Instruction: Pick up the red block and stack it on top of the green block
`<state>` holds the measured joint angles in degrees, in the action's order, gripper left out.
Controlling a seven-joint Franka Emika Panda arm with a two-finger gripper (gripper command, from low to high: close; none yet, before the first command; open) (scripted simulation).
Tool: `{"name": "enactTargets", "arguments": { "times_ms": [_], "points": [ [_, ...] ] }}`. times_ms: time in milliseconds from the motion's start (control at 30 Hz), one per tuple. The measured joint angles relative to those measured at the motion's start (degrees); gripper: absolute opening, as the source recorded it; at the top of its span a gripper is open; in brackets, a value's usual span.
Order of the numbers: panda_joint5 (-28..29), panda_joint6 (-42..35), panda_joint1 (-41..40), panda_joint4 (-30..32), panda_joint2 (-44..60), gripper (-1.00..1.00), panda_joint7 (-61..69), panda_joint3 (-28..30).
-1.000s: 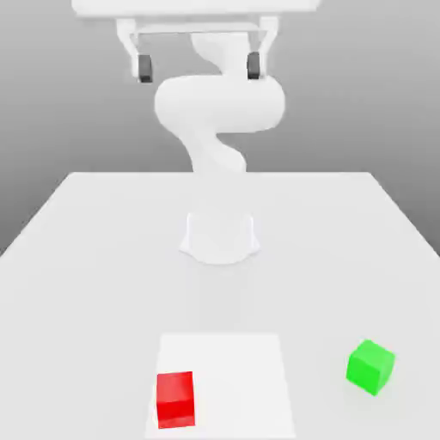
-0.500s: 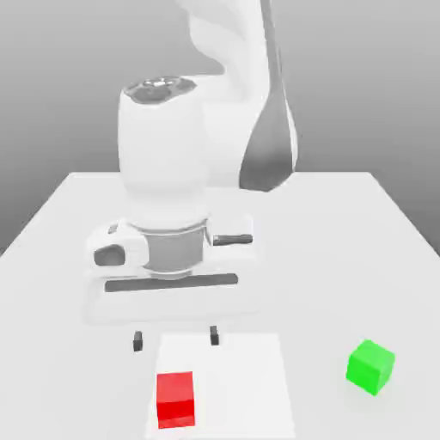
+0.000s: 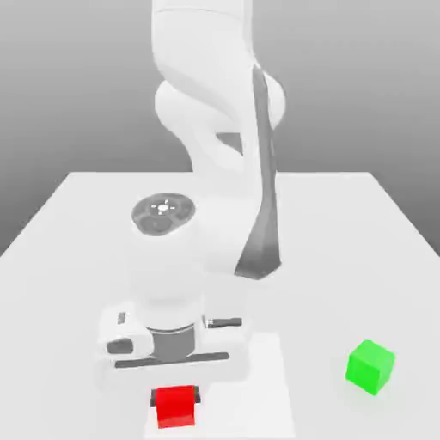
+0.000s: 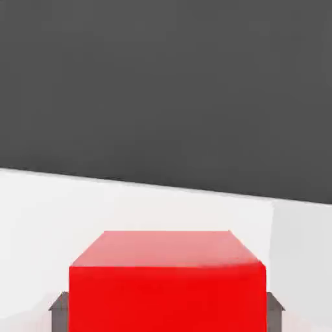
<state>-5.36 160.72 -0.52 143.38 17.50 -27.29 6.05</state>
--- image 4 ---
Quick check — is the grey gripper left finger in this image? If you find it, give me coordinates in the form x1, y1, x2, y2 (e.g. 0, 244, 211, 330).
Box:
38, 291, 70, 332

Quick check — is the small red cube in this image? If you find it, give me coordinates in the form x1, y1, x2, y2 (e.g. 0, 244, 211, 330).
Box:
68, 230, 268, 332

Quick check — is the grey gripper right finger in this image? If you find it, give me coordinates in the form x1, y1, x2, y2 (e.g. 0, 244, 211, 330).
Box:
266, 291, 295, 332

